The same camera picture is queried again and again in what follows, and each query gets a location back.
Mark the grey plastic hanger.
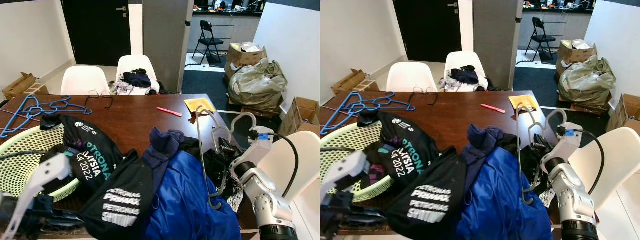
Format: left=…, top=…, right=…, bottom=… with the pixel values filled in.
left=529, top=108, right=569, bottom=151
left=211, top=112, right=258, bottom=153
left=195, top=106, right=236, bottom=211
left=515, top=102, right=551, bottom=207

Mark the navy blue knit garment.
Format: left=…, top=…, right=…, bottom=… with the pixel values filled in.
left=141, top=127, right=187, bottom=198
left=460, top=124, right=507, bottom=193

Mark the black shirt white print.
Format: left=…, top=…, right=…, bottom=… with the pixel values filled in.
left=79, top=149, right=154, bottom=240
left=385, top=146, right=469, bottom=240

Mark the blue plastic hanger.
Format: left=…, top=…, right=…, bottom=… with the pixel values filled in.
left=0, top=95, right=94, bottom=139
left=320, top=92, right=417, bottom=136
left=0, top=94, right=76, bottom=136
left=320, top=91, right=398, bottom=132

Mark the yellow paper envelope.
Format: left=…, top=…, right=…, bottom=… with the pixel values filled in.
left=508, top=94, right=540, bottom=111
left=183, top=97, right=216, bottom=115

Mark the white plastic chair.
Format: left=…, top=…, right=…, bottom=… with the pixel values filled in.
left=256, top=131, right=321, bottom=240
left=116, top=54, right=161, bottom=96
left=567, top=127, right=640, bottom=240
left=385, top=61, right=439, bottom=92
left=60, top=65, right=112, bottom=96
left=444, top=51, right=489, bottom=92

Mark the pale green laundry basket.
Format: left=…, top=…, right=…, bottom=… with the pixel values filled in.
left=320, top=121, right=397, bottom=203
left=0, top=125, right=82, bottom=203

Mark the large olive plastic bag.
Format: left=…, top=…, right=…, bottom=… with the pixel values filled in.
left=557, top=55, right=617, bottom=108
left=227, top=58, right=289, bottom=112

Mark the royal blue jacket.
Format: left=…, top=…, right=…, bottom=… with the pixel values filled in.
left=455, top=146, right=554, bottom=240
left=144, top=150, right=242, bottom=240

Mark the empty open cardboard box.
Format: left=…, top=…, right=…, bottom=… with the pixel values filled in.
left=277, top=96, right=321, bottom=138
left=605, top=93, right=640, bottom=134

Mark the open filled cardboard box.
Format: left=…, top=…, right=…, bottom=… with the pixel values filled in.
left=555, top=39, right=599, bottom=77
left=223, top=42, right=268, bottom=81

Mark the pile of mixed clothes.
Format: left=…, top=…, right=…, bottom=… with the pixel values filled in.
left=438, top=65, right=489, bottom=92
left=111, top=68, right=161, bottom=96

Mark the grey counter cabinet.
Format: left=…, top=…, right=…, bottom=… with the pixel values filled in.
left=517, top=0, right=596, bottom=48
left=188, top=0, right=266, bottom=51

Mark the flattened cardboard box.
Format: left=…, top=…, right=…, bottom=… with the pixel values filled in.
left=1, top=72, right=50, bottom=101
left=331, top=68, right=377, bottom=96

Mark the black folding chair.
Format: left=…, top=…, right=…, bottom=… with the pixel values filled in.
left=192, top=20, right=225, bottom=65
left=524, top=16, right=557, bottom=62

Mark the black door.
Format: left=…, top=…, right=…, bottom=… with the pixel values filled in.
left=393, top=0, right=464, bottom=63
left=61, top=0, right=132, bottom=67

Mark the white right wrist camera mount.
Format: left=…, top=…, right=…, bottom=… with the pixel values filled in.
left=229, top=126, right=275, bottom=177
left=542, top=121, right=584, bottom=173

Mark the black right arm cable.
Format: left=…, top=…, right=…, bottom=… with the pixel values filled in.
left=250, top=130, right=300, bottom=198
left=562, top=128, right=606, bottom=196

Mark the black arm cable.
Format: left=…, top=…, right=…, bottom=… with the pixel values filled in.
left=250, top=130, right=300, bottom=198
left=320, top=146, right=362, bottom=155
left=562, top=128, right=606, bottom=196
left=0, top=150, right=49, bottom=162

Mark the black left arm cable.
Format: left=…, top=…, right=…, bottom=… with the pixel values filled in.
left=320, top=146, right=362, bottom=155
left=0, top=150, right=49, bottom=162

